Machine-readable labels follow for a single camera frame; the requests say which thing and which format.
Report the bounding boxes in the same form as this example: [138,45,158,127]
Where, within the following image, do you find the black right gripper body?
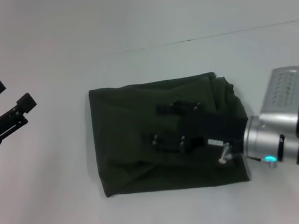
[175,94,256,168]

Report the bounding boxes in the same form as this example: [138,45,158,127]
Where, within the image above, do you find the dark green shirt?
[84,66,259,204]

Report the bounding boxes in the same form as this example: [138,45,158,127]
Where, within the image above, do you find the silver right gripper cable connector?
[216,140,241,166]

